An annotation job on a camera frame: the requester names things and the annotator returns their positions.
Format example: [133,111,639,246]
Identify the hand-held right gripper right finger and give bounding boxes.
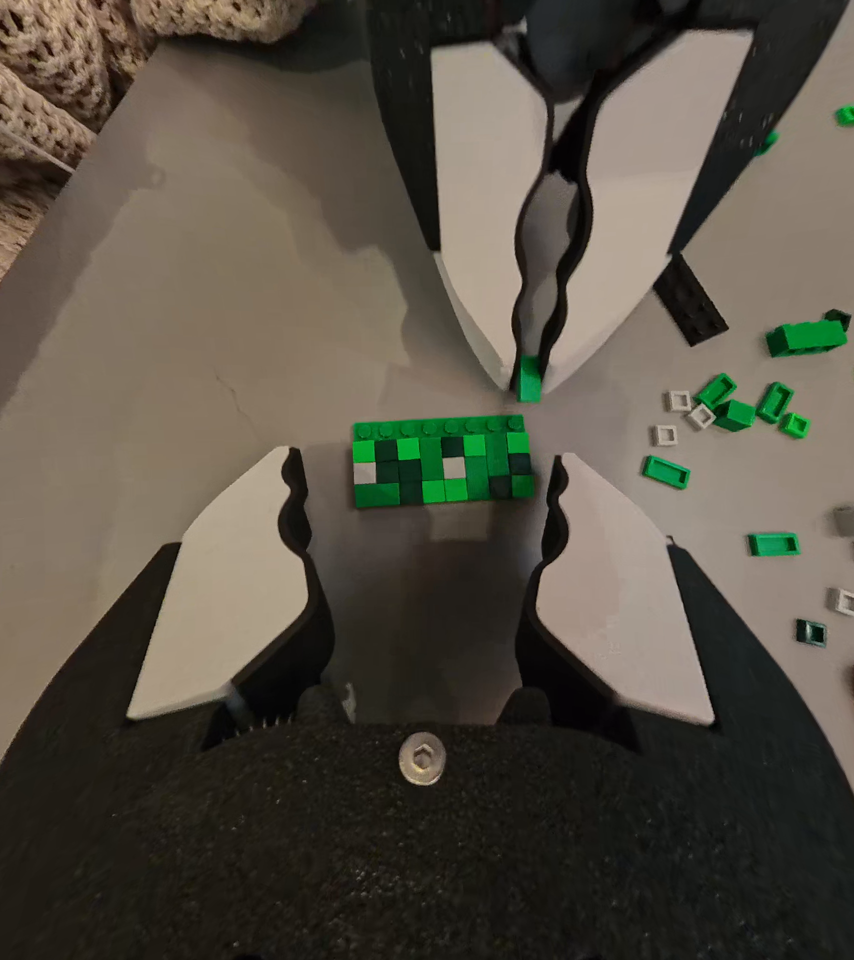
[514,451,719,735]

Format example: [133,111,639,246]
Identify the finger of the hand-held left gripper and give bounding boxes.
[539,27,757,396]
[430,36,554,393]

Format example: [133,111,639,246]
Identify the beige knit sweater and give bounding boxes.
[0,0,317,355]

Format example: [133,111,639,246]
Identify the lego pieces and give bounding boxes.
[640,101,854,648]

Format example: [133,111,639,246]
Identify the small green lego tile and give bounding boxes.
[514,354,547,405]

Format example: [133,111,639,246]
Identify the black lego plate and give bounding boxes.
[650,253,730,348]

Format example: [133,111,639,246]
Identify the green mosaic lego plate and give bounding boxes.
[351,414,537,511]

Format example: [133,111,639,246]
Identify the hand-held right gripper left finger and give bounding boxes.
[127,445,336,732]

